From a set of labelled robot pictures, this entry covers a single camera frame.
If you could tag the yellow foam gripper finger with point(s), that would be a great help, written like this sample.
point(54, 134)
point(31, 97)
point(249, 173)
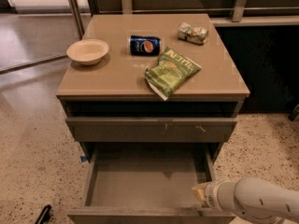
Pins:
point(198, 192)

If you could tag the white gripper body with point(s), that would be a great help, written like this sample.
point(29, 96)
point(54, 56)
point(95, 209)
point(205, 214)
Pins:
point(211, 195)

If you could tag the grey drawer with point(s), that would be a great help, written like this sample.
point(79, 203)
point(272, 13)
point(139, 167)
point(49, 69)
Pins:
point(151, 130)
point(140, 184)

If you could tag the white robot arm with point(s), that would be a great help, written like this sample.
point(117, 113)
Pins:
point(252, 199)

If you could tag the grey drawer cabinet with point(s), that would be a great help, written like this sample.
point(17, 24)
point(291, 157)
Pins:
point(116, 87)

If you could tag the grey top drawer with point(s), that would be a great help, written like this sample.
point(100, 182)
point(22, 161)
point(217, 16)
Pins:
point(151, 130)

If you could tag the dark object at right edge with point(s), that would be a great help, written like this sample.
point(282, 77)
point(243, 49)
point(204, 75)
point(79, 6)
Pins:
point(294, 114)

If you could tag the green chip bag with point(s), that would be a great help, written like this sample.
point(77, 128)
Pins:
point(172, 70)

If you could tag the black object on floor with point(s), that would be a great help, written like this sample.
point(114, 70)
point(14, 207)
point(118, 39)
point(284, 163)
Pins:
point(44, 216)

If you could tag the blue pepsi can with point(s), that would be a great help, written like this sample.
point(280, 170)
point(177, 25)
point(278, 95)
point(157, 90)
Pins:
point(144, 45)

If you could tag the white wrapped snack packet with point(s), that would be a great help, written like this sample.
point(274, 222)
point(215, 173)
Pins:
point(195, 35)

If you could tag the cream white bowl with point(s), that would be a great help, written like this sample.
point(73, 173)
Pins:
point(88, 51)

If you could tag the grey metal railing frame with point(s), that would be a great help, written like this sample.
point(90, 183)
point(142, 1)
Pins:
point(224, 13)

